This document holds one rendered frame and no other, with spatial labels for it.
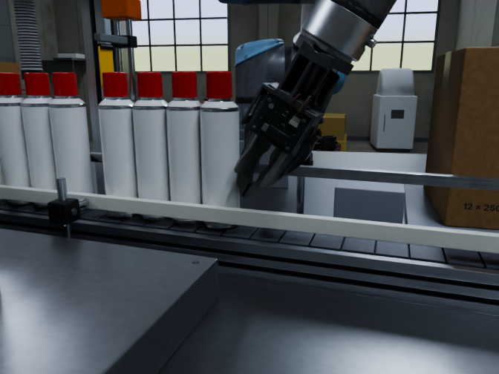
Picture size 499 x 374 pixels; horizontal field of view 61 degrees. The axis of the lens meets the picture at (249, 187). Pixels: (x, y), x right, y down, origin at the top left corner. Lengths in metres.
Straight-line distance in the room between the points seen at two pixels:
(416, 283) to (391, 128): 6.23
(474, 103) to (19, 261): 0.63
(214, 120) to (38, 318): 0.29
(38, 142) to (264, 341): 0.46
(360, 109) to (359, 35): 7.41
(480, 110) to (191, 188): 0.43
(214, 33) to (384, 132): 3.51
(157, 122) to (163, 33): 7.87
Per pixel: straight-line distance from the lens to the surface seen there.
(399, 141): 6.77
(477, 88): 0.71
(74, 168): 0.69
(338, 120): 6.63
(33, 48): 0.86
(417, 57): 7.96
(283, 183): 0.99
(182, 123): 0.57
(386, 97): 6.67
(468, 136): 0.72
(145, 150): 0.60
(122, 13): 0.71
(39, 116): 0.71
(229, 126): 0.55
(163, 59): 8.43
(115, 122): 0.62
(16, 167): 0.76
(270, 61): 1.02
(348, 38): 0.48
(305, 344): 0.44
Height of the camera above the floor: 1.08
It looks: 14 degrees down
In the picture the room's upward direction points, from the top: straight up
